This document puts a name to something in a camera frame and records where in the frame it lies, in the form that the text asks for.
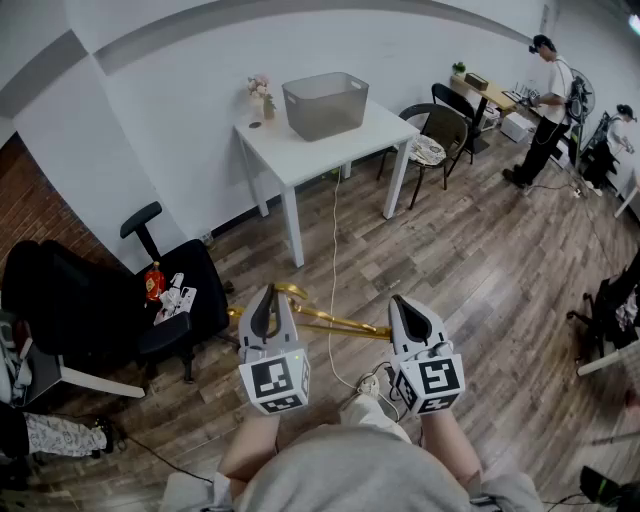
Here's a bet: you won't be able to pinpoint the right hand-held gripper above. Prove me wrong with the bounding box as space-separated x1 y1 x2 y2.
388 294 467 417

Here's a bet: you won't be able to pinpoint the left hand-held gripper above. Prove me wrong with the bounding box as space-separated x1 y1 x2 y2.
237 283 312 416

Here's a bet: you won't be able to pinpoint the golden wooden hanger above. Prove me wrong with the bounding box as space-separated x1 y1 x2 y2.
227 282 394 343

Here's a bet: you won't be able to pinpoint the grey plastic basket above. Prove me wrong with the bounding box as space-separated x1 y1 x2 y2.
281 71 371 143

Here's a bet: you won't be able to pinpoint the person's left forearm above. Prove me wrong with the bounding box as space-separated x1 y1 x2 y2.
217 411 282 484

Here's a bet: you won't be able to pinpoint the person's right forearm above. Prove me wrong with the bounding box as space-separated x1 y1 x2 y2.
419 409 484 489

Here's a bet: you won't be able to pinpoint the person's beige shoe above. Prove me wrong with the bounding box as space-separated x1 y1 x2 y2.
355 373 382 399

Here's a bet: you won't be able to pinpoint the person's beige trouser leg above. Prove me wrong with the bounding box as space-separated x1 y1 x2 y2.
339 392 412 444

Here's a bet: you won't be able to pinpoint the white clutter on chair seat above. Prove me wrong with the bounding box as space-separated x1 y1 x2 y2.
153 272 199 327

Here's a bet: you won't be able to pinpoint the red bottle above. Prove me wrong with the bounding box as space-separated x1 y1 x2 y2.
143 260 167 303

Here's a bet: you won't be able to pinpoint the person's beige shirt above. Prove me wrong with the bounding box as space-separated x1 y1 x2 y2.
158 424 545 512

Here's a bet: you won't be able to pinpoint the patterned seat cushion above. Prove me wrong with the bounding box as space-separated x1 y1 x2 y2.
409 133 447 167

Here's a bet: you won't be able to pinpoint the white table with slanted leg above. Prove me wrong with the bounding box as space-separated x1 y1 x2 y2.
0 309 147 407

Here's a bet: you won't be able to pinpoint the white square table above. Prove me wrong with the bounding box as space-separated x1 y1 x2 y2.
233 97 421 269

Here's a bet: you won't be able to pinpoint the black office chair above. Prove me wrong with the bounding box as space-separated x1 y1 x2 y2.
1 201 232 385

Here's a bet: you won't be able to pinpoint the black swivel chair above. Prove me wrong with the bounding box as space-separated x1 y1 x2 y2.
565 253 640 365

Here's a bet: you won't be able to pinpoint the dark wicker round chair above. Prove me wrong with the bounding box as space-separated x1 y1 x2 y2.
376 102 469 211

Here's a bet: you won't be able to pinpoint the patterned grey cloth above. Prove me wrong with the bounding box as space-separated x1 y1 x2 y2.
21 411 109 459

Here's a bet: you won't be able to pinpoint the black folding chair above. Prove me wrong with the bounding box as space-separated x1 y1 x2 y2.
431 82 477 166

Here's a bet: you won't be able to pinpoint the pink flowers in vase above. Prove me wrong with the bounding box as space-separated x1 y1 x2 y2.
246 74 278 121

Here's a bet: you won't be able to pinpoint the light wooden desk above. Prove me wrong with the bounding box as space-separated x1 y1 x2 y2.
449 73 522 154

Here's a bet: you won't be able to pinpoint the black standing fan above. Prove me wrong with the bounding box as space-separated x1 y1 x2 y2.
566 68 596 169

